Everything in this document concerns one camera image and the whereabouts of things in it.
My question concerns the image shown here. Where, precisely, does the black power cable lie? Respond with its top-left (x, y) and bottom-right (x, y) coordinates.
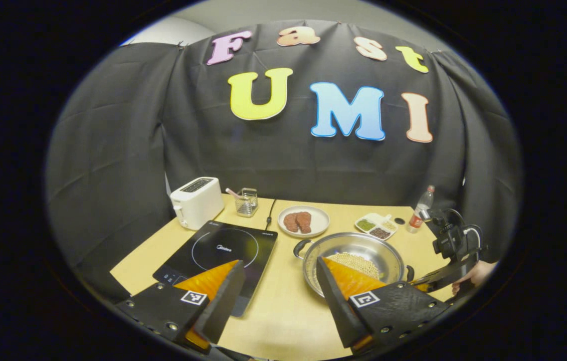
top-left (265, 199), bottom-right (278, 231)

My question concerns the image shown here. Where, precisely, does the clear plastic water bottle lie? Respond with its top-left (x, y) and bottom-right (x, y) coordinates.
top-left (407, 185), bottom-right (435, 234)

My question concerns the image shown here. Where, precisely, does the round white plate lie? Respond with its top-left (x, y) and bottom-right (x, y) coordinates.
top-left (278, 205), bottom-right (330, 238)

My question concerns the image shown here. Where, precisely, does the pile of soybeans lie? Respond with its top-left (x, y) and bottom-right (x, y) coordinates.
top-left (326, 252), bottom-right (382, 281)

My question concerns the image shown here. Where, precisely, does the metal wire basket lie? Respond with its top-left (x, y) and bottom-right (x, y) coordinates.
top-left (236, 188), bottom-right (259, 217)

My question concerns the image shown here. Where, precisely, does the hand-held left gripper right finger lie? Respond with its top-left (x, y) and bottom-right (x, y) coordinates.
top-left (316, 257), bottom-right (452, 357)

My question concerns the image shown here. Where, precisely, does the stainless steel pot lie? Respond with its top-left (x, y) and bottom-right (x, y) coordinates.
top-left (293, 232), bottom-right (415, 299)

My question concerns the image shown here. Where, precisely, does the black induction cooktop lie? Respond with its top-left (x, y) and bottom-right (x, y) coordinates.
top-left (153, 220), bottom-right (278, 317)

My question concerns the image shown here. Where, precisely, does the white toaster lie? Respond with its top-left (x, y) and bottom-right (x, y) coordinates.
top-left (170, 177), bottom-right (225, 231)

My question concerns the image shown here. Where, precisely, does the white divided bean dish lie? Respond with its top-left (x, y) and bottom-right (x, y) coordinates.
top-left (354, 213), bottom-right (398, 240)

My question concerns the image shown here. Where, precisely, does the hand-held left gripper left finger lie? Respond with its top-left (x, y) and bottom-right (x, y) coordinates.
top-left (115, 259), bottom-right (246, 354)

